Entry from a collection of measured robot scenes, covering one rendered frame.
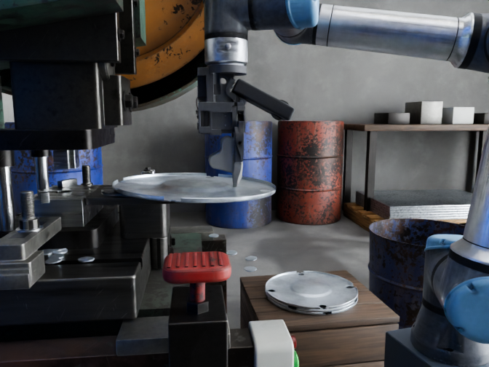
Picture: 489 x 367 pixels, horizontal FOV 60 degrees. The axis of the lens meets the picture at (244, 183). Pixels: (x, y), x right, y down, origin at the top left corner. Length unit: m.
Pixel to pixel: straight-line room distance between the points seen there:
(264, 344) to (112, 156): 3.67
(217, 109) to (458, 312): 0.50
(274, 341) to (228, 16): 0.50
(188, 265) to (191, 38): 0.76
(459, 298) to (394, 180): 3.86
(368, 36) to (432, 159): 3.94
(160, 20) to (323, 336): 0.94
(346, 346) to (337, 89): 3.28
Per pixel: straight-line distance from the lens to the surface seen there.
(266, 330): 0.60
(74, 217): 0.73
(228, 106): 0.73
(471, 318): 0.77
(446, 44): 0.86
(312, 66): 4.24
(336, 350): 1.30
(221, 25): 0.74
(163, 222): 0.74
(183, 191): 0.71
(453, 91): 4.82
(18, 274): 0.58
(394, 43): 0.85
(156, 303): 0.64
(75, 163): 0.78
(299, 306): 1.28
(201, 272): 0.43
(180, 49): 1.10
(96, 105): 0.70
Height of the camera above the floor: 0.91
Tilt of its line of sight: 9 degrees down
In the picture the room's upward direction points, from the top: straight up
